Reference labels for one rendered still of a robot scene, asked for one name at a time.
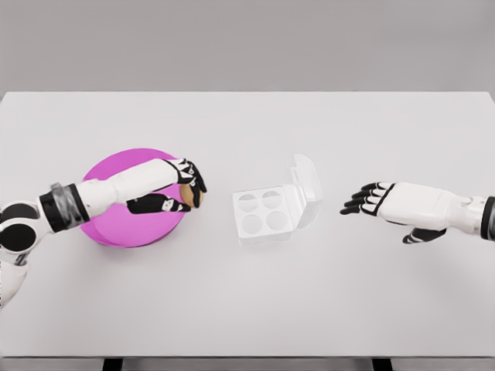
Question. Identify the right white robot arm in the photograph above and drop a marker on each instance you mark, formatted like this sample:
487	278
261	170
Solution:
479	214

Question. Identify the clear plastic egg box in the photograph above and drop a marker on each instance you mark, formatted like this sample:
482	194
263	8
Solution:
270	208

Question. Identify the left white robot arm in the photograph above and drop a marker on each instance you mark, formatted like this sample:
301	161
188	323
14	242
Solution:
46	208

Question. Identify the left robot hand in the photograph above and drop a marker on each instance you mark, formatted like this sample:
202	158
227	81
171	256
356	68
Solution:
154	174

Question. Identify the pink round plate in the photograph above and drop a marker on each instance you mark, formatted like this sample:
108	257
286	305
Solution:
131	228

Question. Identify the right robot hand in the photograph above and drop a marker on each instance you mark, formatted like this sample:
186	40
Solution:
414	203

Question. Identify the brown egg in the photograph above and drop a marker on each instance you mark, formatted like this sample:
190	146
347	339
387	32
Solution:
192	196

